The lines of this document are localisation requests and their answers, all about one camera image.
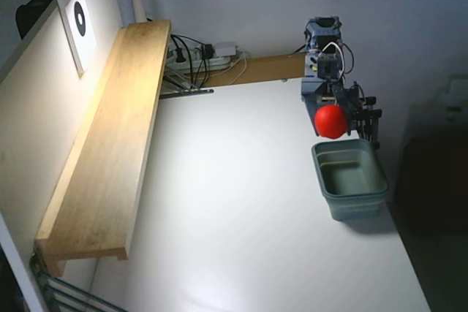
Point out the blue-grey gripper finger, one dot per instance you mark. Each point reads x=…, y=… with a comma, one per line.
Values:
x=343, y=102

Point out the red ball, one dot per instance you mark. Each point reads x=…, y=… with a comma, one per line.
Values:
x=331, y=122

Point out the blue-grey robot arm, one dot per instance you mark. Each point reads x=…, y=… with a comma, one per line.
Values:
x=310, y=89

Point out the grey plastic container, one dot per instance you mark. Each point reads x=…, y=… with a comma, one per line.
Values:
x=351, y=202

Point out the black table clamp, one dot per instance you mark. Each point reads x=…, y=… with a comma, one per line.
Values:
x=370, y=100
x=373, y=122

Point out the grey power adapter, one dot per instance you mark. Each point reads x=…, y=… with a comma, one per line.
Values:
x=223, y=48

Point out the white power strip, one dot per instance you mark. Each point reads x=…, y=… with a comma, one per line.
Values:
x=215, y=61

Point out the white vertical pole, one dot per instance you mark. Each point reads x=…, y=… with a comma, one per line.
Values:
x=123, y=5

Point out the long light wooden shelf board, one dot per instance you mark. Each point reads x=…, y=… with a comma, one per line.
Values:
x=109, y=144

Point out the aluminium extrusion rail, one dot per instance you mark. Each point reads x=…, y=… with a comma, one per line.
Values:
x=190, y=92

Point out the metal shelf frame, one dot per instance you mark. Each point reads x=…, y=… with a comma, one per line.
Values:
x=55, y=290

